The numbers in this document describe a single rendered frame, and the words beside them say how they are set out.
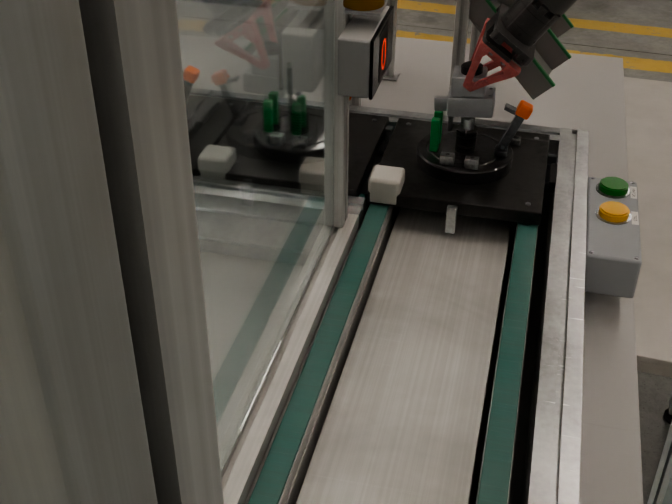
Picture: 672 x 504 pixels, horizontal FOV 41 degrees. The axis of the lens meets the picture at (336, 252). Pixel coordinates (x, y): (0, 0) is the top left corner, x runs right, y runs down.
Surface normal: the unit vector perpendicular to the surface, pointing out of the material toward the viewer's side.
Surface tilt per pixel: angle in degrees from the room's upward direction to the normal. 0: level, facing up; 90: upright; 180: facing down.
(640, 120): 0
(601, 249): 0
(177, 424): 90
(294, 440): 0
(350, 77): 90
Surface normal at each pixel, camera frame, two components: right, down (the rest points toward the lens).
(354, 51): -0.24, 0.54
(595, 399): 0.00, -0.82
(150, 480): 0.97, 0.14
